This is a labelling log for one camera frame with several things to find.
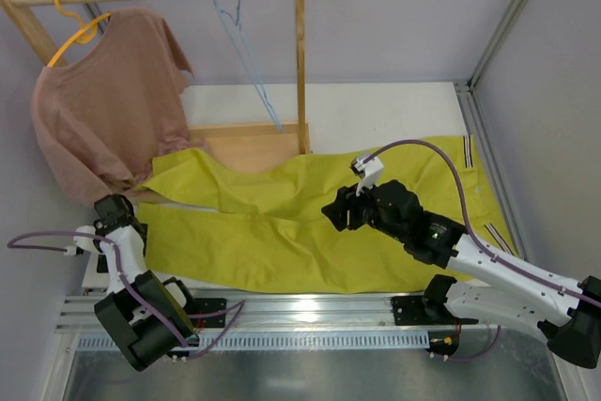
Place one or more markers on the wooden clothes rack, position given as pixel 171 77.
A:
pixel 249 128

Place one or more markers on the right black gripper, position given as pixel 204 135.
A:
pixel 350 209

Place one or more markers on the pink t-shirt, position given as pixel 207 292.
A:
pixel 102 120

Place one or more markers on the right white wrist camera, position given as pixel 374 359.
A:
pixel 368 169

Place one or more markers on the light blue wire hanger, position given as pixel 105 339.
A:
pixel 233 26

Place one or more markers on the yellow-green trousers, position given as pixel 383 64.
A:
pixel 265 232

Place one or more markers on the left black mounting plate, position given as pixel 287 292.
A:
pixel 202 311

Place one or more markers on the slotted cable duct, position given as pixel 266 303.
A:
pixel 312 340

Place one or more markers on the aluminium frame profile right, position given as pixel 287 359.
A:
pixel 489 101

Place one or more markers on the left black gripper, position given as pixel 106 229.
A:
pixel 109 207

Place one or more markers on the black mounting plate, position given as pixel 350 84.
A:
pixel 416 310
pixel 202 311

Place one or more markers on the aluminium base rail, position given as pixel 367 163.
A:
pixel 313 312

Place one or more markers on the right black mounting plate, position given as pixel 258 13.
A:
pixel 416 310

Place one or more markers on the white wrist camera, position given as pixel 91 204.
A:
pixel 83 241
pixel 368 169

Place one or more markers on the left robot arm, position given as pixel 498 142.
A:
pixel 144 316

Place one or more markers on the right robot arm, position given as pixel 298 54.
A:
pixel 478 282

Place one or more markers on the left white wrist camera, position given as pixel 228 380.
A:
pixel 83 241

